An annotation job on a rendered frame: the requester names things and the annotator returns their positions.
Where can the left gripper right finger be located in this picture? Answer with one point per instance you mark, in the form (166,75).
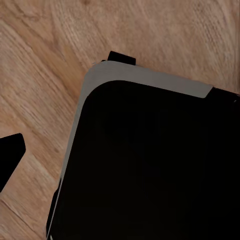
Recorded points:
(232,149)

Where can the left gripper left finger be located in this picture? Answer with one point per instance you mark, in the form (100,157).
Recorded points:
(12,148)

